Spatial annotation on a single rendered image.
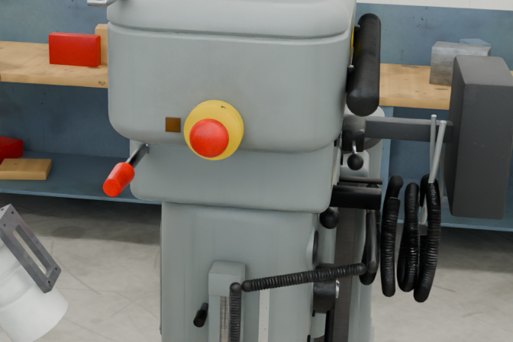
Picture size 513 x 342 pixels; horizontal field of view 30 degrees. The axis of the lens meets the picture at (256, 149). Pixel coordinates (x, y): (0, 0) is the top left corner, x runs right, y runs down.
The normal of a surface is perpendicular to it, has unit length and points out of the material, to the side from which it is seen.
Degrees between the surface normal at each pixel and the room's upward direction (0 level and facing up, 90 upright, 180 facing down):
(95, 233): 0
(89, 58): 90
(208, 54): 90
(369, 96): 90
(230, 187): 90
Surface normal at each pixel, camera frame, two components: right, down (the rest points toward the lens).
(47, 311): 0.68, -0.11
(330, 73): 0.69, 0.25
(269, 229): -0.03, 0.31
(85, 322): 0.04, -0.95
